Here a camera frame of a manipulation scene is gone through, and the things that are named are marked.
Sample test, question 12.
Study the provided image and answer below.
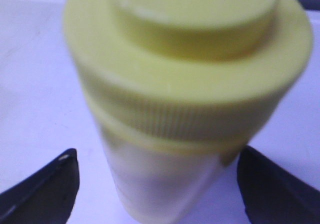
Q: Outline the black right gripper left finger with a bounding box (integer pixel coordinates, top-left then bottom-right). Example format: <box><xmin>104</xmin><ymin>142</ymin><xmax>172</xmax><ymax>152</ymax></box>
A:
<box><xmin>0</xmin><ymin>148</ymin><xmax>79</xmax><ymax>224</ymax></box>

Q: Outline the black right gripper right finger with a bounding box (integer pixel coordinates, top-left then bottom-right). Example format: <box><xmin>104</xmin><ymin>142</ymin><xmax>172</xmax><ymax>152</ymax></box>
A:
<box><xmin>237</xmin><ymin>146</ymin><xmax>320</xmax><ymax>224</ymax></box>

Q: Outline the yellow squeeze bottle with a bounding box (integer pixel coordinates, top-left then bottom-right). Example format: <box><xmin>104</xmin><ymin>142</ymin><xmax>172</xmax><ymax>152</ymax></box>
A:
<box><xmin>63</xmin><ymin>0</ymin><xmax>313</xmax><ymax>224</ymax></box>

